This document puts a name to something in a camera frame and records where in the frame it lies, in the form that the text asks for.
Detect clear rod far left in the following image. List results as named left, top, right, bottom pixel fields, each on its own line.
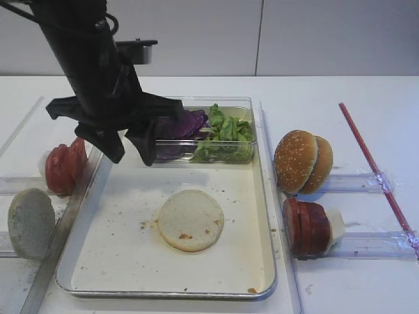
left=0, top=96, right=45, bottom=157

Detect black cable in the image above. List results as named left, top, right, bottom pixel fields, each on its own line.
left=0, top=0, right=119, bottom=37

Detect clear holder upper right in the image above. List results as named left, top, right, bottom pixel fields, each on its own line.
left=318, top=171, right=405, bottom=194

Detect red tomato slice rear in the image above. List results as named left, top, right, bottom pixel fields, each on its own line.
left=68, top=137, right=88, bottom=184

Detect pale bun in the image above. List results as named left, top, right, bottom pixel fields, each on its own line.
left=157, top=190, right=225, bottom=253
left=8, top=188, right=55, bottom=261

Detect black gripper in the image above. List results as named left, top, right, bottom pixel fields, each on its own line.
left=46, top=52, right=183, bottom=166

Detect brown top bun rear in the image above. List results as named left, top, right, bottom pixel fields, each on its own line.
left=299, top=135, right=333, bottom=194

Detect red meat patty front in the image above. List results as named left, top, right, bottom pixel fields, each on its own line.
left=283, top=198, right=301, bottom=253

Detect pale bottom bun front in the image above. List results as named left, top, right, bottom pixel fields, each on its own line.
left=157, top=190, right=225, bottom=253

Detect red meat patty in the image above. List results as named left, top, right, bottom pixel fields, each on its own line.
left=305, top=202, right=331, bottom=255
left=297, top=201, right=310, bottom=256
left=283, top=198, right=301, bottom=253

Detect clear holder upper left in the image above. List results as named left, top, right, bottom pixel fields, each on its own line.
left=1, top=177, right=48, bottom=196

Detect sesame top bun front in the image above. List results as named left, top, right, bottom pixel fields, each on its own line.
left=274, top=130, right=318, bottom=194

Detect red meat patty middle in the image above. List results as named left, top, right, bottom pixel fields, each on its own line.
left=297, top=201, right=310, bottom=256

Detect clear holder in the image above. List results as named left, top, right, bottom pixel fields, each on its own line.
left=1, top=177, right=48, bottom=196
left=325, top=232, right=418, bottom=260
left=318, top=171, right=405, bottom=194

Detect white cheese slice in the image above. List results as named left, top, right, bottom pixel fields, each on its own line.
left=326, top=209, right=346, bottom=248

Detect clear rail of tray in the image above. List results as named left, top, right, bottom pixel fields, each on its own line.
left=258, top=101, right=304, bottom=313
left=20, top=147, right=103, bottom=314

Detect purple cabbage leaf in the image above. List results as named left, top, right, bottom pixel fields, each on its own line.
left=155, top=109, right=209, bottom=160

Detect red tomato slice front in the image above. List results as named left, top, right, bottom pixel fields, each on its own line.
left=45, top=144, right=75, bottom=196

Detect red plastic straw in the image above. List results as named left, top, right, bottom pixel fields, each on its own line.
left=338, top=103, right=411, bottom=234

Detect pale bottom bun rear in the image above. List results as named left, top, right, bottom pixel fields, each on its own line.
left=8, top=188, right=55, bottom=261

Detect clear rail left of tray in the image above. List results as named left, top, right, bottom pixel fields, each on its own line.
left=20, top=147, right=103, bottom=314

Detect metal baking tray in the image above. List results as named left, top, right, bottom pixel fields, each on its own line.
left=54, top=105, right=278, bottom=298

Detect green lettuce leaves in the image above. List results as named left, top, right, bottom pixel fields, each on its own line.
left=191, top=103, right=255, bottom=164

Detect red tomato slice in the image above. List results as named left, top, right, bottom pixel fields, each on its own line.
left=68, top=137, right=88, bottom=184
left=45, top=144, right=75, bottom=196

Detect clear plastic container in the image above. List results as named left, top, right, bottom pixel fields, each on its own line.
left=155, top=96, right=257, bottom=164

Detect clear holder lower right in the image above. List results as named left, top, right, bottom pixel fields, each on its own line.
left=325, top=232, right=418, bottom=260

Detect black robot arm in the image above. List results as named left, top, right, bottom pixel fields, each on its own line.
left=29, top=1, right=183, bottom=166

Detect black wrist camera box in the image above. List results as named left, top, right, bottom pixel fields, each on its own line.
left=116, top=38, right=158, bottom=65

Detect clear rail right of tray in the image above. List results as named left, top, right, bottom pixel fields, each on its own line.
left=258, top=101, right=304, bottom=313

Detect red meat patty rear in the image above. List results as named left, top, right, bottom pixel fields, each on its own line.
left=305, top=202, right=331, bottom=255

